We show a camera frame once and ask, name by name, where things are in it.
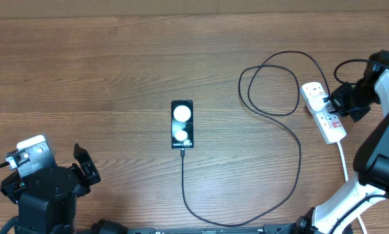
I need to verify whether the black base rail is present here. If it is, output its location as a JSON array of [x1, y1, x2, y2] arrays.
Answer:
[[125, 223, 354, 234]]

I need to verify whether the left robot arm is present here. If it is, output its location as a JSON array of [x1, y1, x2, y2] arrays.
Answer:
[[0, 142, 101, 233]]

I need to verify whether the brown cardboard backdrop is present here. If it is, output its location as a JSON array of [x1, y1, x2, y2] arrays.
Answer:
[[0, 0, 389, 19]]

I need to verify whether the white power strip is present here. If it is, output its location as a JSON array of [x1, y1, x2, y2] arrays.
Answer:
[[300, 82, 347, 144]]

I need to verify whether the white power strip cord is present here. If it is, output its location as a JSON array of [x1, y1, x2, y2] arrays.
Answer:
[[336, 141, 368, 234]]

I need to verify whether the black Galaxy flip phone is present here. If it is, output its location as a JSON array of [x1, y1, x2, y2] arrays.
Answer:
[[171, 100, 194, 150]]

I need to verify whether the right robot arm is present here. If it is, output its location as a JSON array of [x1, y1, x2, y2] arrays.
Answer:
[[280, 50, 389, 233]]

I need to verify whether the white charger plug adapter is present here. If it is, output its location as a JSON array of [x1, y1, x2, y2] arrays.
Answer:
[[307, 94, 332, 114]]

